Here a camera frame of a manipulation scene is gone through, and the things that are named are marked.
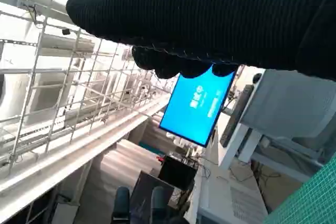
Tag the black dark monitor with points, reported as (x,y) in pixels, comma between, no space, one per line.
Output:
(176,171)

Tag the green cutting mat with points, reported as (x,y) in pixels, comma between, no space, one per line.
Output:
(315,200)

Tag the white metal cabinet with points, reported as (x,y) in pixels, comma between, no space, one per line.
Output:
(288,103)

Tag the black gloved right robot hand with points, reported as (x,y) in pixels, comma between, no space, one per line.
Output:
(210,19)

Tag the white perforated cabinet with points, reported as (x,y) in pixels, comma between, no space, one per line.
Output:
(236,203)

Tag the teal office chair back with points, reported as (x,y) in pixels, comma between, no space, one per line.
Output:
(160,205)
(123,205)

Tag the monitor with blue screen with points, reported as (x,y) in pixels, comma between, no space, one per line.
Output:
(194,111)

